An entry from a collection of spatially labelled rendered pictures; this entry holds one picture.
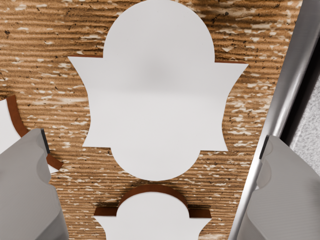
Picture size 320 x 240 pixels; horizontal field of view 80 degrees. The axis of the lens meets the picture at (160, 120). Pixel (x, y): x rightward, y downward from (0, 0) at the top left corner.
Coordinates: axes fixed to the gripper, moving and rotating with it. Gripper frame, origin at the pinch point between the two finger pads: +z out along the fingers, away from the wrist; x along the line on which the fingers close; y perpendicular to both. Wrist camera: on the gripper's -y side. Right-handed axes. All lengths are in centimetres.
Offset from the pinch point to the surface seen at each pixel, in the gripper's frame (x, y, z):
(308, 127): 15.2, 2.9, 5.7
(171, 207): 1.8, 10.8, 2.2
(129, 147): -2.2, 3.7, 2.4
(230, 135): 6.6, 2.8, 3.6
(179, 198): 2.5, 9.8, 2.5
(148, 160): -0.6, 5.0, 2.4
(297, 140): 14.7, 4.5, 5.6
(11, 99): -11.4, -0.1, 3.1
